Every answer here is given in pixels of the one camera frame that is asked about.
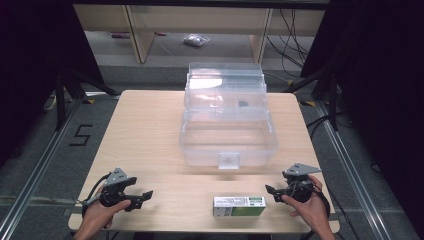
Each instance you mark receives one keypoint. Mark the person's right hand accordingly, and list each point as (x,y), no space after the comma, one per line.
(313,210)

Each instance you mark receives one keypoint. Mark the black curtain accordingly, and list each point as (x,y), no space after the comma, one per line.
(33,66)
(383,83)

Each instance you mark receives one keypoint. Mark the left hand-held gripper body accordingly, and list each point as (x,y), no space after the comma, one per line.
(115,190)

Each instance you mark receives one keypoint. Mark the person's left hand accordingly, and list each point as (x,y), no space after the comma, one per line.
(98,215)

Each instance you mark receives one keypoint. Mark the black metal stand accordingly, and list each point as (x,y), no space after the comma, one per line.
(60,100)
(332,100)

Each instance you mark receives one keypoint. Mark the green and white carton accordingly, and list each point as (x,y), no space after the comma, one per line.
(238,206)

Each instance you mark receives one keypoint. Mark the clear plastic storage box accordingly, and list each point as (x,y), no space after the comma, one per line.
(228,133)

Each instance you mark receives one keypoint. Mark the clear plastic bag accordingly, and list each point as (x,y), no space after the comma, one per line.
(196,40)

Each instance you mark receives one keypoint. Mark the light wooden shelf unit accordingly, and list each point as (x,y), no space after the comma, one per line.
(143,40)

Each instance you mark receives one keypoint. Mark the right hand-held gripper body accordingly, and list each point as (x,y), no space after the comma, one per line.
(300,190)

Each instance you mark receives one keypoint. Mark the aluminium floor rail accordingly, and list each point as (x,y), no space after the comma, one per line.
(353,170)
(36,170)

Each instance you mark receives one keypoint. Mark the small dark object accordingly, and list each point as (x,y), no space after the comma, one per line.
(244,103)

